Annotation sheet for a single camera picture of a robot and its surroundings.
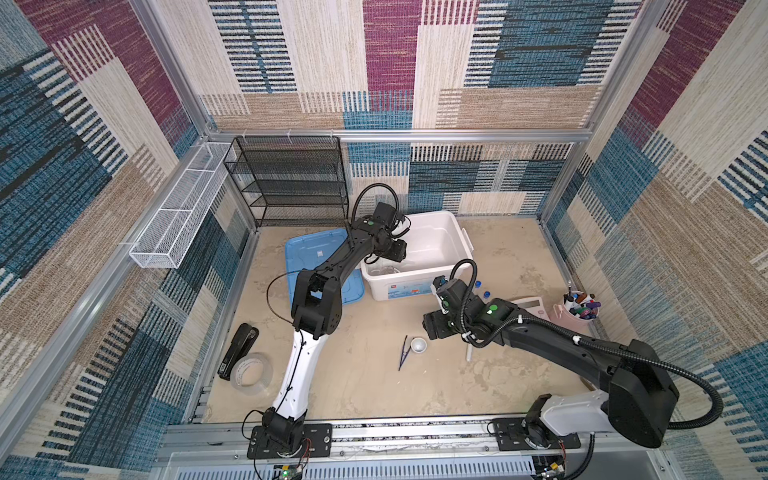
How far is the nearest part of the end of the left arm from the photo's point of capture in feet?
2.55

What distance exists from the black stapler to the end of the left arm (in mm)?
456

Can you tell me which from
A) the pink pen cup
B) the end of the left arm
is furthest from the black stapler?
the pink pen cup

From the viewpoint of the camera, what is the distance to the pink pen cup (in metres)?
0.83

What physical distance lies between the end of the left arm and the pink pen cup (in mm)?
491

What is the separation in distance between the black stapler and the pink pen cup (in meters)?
0.91

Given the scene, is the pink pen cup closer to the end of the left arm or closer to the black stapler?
the end of the left arm

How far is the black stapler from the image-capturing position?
0.83 meters
